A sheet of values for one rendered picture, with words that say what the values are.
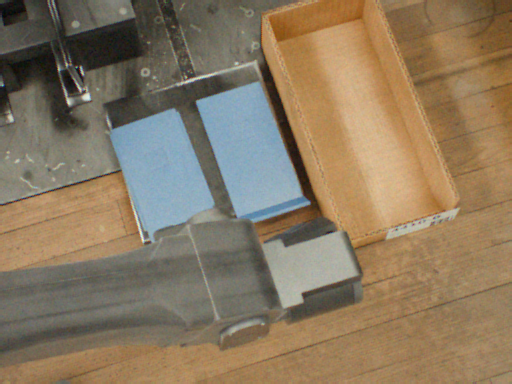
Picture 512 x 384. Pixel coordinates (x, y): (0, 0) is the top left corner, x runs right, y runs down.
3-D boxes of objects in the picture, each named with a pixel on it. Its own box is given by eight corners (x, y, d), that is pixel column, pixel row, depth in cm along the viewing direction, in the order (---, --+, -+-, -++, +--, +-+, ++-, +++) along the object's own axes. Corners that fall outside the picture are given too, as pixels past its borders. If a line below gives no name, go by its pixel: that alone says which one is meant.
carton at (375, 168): (335, 257, 102) (341, 234, 94) (260, 48, 110) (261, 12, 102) (452, 221, 103) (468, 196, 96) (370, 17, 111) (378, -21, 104)
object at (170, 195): (159, 265, 98) (157, 256, 96) (110, 131, 103) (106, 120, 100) (226, 240, 99) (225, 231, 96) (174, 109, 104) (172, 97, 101)
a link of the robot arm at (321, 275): (323, 223, 80) (343, 168, 69) (361, 323, 77) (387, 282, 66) (186, 264, 78) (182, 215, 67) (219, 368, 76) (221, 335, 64)
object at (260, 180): (243, 234, 99) (243, 225, 97) (196, 102, 104) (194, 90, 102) (309, 213, 100) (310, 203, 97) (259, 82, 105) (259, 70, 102)
